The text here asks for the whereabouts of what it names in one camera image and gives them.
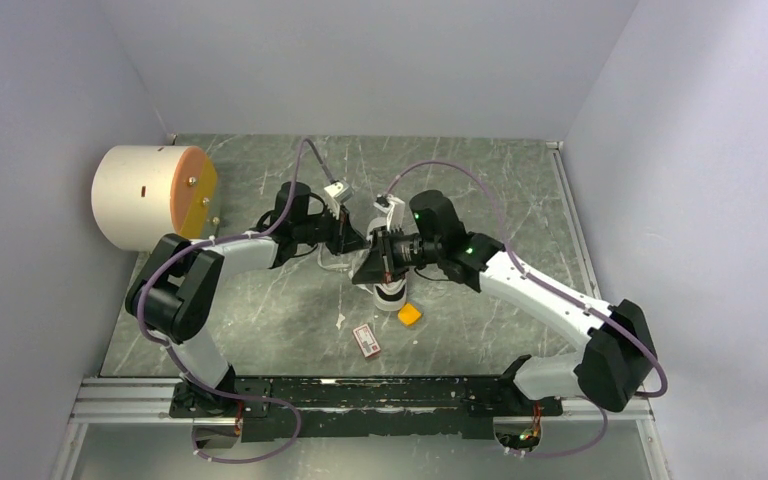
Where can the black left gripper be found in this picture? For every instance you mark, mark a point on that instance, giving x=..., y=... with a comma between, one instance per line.
x=337, y=225

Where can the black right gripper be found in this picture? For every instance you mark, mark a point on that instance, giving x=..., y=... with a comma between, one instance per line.
x=375, y=268

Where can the white shoelace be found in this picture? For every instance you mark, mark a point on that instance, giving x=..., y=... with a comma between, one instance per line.
x=344, y=263

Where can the black and white sneaker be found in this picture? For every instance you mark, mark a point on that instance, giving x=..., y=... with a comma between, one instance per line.
x=388, y=297

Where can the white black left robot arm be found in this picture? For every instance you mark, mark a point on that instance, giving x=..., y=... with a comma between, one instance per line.
x=174, y=291

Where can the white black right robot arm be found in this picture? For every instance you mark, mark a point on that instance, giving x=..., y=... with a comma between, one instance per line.
x=613, y=350

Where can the yellow block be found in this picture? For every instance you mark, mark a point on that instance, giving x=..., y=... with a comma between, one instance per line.
x=409, y=315

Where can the red and white small box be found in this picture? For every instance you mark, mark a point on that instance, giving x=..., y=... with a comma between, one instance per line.
x=366, y=341

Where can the cream cylinder with orange face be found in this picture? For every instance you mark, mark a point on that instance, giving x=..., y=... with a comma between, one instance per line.
x=141, y=193

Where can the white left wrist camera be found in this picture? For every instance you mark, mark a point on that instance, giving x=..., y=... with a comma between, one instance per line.
x=336, y=195

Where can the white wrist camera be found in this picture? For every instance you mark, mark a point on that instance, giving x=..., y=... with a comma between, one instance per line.
x=391, y=209
x=336, y=195

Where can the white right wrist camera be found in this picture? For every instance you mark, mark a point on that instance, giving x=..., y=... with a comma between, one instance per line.
x=391, y=209

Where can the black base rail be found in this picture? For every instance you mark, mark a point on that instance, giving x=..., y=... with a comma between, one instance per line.
x=275, y=407

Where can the aluminium frame rail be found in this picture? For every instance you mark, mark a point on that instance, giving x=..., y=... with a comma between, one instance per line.
x=119, y=428

